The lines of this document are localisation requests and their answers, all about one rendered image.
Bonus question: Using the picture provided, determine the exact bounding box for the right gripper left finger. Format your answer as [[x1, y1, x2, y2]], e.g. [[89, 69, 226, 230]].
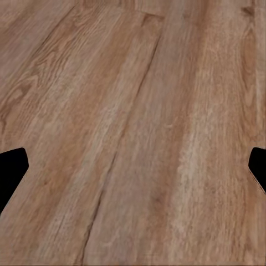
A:
[[0, 147, 29, 213]]

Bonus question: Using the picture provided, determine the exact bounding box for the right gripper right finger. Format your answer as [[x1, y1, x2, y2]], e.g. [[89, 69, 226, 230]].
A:
[[248, 147, 266, 192]]

